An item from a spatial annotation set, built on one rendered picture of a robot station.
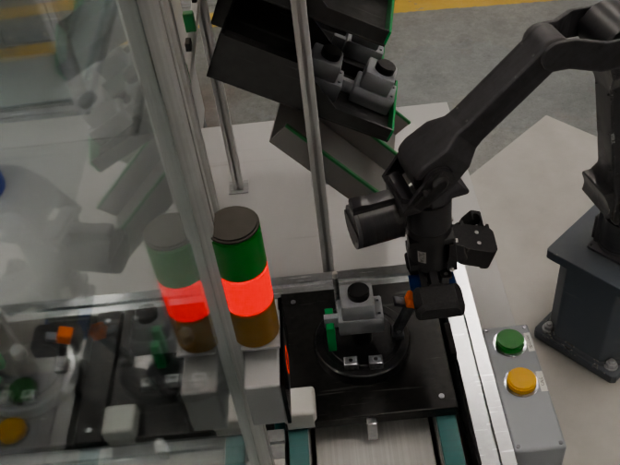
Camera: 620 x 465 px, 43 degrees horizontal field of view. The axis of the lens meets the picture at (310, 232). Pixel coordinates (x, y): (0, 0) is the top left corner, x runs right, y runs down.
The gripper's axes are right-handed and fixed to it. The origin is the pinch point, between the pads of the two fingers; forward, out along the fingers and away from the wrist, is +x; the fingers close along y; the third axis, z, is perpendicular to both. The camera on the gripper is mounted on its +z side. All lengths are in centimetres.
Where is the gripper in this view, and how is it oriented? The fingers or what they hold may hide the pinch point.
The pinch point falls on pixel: (429, 286)
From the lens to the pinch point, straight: 110.4
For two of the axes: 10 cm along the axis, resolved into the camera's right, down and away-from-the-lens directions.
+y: -0.5, -6.9, 7.2
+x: 1.1, 7.1, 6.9
